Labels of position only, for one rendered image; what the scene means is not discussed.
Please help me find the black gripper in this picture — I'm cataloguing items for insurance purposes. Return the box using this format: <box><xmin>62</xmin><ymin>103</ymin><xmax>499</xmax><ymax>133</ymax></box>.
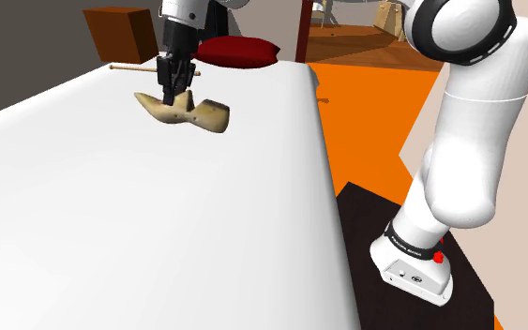
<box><xmin>156</xmin><ymin>16</ymin><xmax>201</xmax><ymax>107</ymax></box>

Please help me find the thin wooden stick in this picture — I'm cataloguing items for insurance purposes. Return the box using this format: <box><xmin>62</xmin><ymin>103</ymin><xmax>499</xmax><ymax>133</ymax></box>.
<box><xmin>109</xmin><ymin>64</ymin><xmax>202</xmax><ymax>77</ymax></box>

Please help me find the dark red pillow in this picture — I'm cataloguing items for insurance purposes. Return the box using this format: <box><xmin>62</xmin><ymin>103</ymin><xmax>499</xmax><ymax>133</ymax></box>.
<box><xmin>192</xmin><ymin>36</ymin><xmax>281</xmax><ymax>70</ymax></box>

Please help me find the brown wooden box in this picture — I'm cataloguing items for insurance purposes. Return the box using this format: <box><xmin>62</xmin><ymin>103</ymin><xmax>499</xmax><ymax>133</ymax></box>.
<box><xmin>82</xmin><ymin>6</ymin><xmax>161</xmax><ymax>65</ymax></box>

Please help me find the white bed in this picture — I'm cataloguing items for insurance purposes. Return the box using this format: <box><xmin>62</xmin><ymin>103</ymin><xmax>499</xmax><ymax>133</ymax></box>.
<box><xmin>0</xmin><ymin>58</ymin><xmax>362</xmax><ymax>330</ymax></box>

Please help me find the dark robot stand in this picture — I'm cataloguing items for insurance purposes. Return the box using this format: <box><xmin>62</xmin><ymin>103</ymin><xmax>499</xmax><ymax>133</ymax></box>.
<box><xmin>336</xmin><ymin>180</ymin><xmax>496</xmax><ymax>330</ymax></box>

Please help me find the dark red wooden post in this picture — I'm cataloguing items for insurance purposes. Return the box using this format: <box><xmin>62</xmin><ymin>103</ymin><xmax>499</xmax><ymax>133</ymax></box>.
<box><xmin>294</xmin><ymin>0</ymin><xmax>315</xmax><ymax>64</ymax></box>

